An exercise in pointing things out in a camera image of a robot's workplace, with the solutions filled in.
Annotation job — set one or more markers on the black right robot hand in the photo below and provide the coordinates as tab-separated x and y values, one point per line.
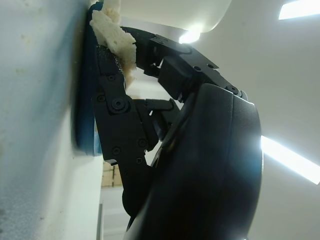
200	162

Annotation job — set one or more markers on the white bread slice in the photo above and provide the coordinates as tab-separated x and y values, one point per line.
112	32

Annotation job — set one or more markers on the blue plastic tray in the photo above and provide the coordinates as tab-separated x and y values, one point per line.
86	100

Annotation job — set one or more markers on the ceiling light panel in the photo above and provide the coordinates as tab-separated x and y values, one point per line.
287	157
300	11

